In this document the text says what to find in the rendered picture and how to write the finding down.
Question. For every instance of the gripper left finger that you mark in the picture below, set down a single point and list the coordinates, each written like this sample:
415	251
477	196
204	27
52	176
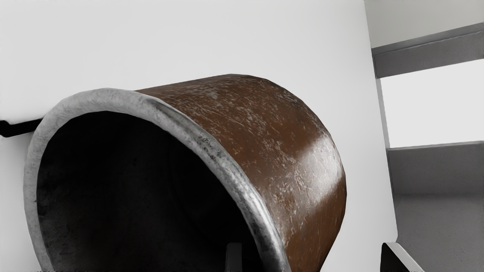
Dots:
234	260

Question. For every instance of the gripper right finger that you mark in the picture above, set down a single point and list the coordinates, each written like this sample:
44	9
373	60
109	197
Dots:
395	261

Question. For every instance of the brown mug with grey rim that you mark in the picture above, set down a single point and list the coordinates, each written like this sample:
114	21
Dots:
272	143

